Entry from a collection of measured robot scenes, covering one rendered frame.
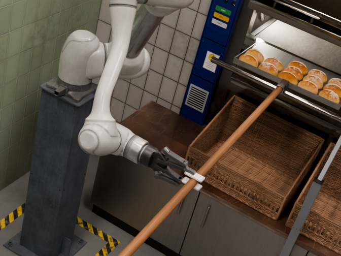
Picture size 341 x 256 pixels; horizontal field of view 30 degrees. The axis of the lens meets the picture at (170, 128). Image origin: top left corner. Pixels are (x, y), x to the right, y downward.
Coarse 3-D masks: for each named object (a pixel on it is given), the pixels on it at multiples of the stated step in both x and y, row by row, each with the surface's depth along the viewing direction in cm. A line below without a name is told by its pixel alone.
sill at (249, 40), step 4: (248, 36) 339; (252, 36) 340; (244, 40) 338; (248, 40) 337; (252, 40) 336; (256, 40) 337; (260, 40) 338; (248, 44) 338; (252, 44) 337; (268, 44) 336; (280, 48) 335; (288, 52) 333; (296, 56) 331; (308, 60) 331; (316, 64) 329; (324, 68) 327; (332, 72) 326
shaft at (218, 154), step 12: (276, 96) 285; (264, 108) 273; (252, 120) 262; (240, 132) 251; (228, 144) 242; (216, 156) 233; (204, 168) 226; (192, 180) 218; (180, 192) 211; (168, 204) 205; (156, 216) 199; (144, 228) 193; (156, 228) 197; (132, 240) 188; (144, 240) 190; (120, 252) 183; (132, 252) 185
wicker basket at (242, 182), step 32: (224, 128) 356; (256, 128) 348; (288, 128) 341; (192, 160) 336; (224, 160) 343; (256, 160) 350; (288, 160) 344; (224, 192) 321; (256, 192) 311; (288, 192) 306
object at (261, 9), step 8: (256, 8) 312; (280, 8) 326; (272, 16) 309; (280, 16) 308; (296, 16) 320; (296, 24) 305; (312, 32) 303; (336, 32) 316; (328, 40) 300; (336, 40) 299
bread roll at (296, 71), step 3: (291, 66) 308; (285, 69) 308; (288, 69) 307; (291, 69) 306; (294, 69) 306; (297, 69) 306; (291, 72) 306; (294, 72) 305; (297, 72) 305; (300, 72) 306; (297, 75) 305; (300, 75) 306; (297, 78) 306; (300, 78) 306
